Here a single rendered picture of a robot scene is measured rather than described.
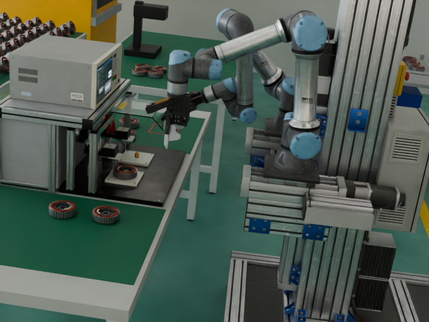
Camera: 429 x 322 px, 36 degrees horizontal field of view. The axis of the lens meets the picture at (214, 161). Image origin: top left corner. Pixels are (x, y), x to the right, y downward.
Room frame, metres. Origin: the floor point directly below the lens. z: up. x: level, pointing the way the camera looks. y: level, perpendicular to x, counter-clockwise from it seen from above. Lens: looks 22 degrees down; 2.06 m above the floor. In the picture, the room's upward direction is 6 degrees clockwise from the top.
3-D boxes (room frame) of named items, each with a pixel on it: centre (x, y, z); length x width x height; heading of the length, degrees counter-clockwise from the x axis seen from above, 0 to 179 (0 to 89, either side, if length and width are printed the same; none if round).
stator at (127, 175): (2.83, 0.41, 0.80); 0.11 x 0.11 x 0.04
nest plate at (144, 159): (3.07, 0.39, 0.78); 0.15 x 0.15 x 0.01; 85
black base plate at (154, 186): (2.95, 0.41, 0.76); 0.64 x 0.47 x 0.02; 175
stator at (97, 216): (2.45, 0.42, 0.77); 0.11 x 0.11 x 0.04
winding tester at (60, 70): (2.98, 0.72, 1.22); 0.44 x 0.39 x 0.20; 175
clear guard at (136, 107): (3.01, 0.40, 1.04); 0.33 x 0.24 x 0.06; 85
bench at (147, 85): (5.33, 0.41, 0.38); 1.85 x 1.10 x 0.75; 175
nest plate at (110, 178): (2.83, 0.41, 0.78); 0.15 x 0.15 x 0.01; 85
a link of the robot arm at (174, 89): (2.36, 0.16, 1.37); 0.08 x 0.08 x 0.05
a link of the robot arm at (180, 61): (2.35, 0.16, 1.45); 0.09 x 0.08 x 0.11; 96
